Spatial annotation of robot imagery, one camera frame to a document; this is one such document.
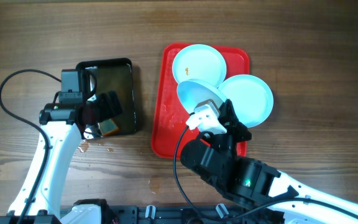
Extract right black cable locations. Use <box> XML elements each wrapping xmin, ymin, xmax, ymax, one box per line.
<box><xmin>172</xmin><ymin>124</ymin><xmax>358</xmax><ymax>223</ymax></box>

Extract red plastic serving tray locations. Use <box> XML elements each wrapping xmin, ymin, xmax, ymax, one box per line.
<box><xmin>151</xmin><ymin>42</ymin><xmax>250</xmax><ymax>159</ymax></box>

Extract light blue plate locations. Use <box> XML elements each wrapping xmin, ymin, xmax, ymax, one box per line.
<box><xmin>218</xmin><ymin>75</ymin><xmax>273</xmax><ymax>128</ymax></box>
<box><xmin>177</xmin><ymin>79</ymin><xmax>227</xmax><ymax>114</ymax></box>
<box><xmin>172</xmin><ymin>44</ymin><xmax>227</xmax><ymax>87</ymax></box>

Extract left black cable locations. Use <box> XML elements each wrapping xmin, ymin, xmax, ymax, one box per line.
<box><xmin>0</xmin><ymin>68</ymin><xmax>62</xmax><ymax>224</ymax></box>

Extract green and orange sponge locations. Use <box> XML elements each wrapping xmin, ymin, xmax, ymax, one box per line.
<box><xmin>99</xmin><ymin>119</ymin><xmax>119</xmax><ymax>136</ymax></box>

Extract black tray with water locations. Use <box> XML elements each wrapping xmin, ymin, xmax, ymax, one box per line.
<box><xmin>76</xmin><ymin>58</ymin><xmax>137</xmax><ymax>139</ymax></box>

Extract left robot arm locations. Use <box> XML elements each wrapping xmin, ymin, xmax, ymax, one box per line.
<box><xmin>0</xmin><ymin>70</ymin><xmax>120</xmax><ymax>223</ymax></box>

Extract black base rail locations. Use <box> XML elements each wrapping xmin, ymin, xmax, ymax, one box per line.
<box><xmin>110</xmin><ymin>205</ymin><xmax>285</xmax><ymax>224</ymax></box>

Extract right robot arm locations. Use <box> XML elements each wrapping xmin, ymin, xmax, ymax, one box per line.
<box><xmin>180</xmin><ymin>100</ymin><xmax>358</xmax><ymax>223</ymax></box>

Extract black cable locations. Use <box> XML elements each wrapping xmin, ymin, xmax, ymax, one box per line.
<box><xmin>172</xmin><ymin>124</ymin><xmax>358</xmax><ymax>223</ymax></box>
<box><xmin>0</xmin><ymin>68</ymin><xmax>62</xmax><ymax>224</ymax></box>

